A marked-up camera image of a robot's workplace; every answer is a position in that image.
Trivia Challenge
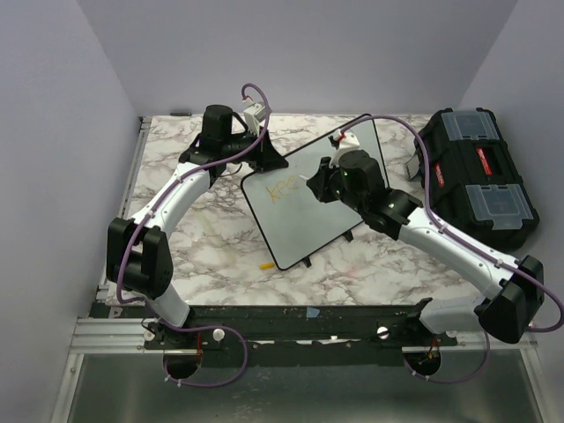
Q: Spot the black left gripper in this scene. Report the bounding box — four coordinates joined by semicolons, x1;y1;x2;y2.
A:
223;127;289;173

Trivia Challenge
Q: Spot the white whiteboard with black frame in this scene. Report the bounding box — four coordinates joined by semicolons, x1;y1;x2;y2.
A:
241;132;362;271

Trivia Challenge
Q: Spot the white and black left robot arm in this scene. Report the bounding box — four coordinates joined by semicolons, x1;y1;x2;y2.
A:
106;98;288;348

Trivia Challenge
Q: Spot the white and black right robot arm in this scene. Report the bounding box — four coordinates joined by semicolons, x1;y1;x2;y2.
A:
306;150;544;345

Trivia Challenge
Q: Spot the blue tape piece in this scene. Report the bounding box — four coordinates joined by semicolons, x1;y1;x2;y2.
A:
306;307;321;319

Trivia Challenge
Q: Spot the black plastic toolbox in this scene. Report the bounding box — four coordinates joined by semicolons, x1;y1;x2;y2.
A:
419;108;539;253

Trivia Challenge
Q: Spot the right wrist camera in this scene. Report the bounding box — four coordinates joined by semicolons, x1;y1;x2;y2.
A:
329;130;360;167

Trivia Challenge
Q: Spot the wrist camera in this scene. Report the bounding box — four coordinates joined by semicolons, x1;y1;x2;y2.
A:
329;130;360;167
243;99;266;136

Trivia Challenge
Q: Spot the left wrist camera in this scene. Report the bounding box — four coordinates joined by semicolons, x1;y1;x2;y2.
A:
243;99;266;136

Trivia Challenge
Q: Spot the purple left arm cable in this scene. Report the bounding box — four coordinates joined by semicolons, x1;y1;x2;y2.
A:
116;82;271;390

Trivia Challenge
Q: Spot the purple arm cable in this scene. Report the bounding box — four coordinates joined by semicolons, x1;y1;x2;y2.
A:
338;115;564;384
116;82;271;390

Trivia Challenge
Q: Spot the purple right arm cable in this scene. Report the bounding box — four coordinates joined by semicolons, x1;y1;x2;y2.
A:
338;115;564;384

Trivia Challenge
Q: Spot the aluminium frame profile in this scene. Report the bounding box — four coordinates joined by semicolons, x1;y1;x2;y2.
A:
50;115;152;422

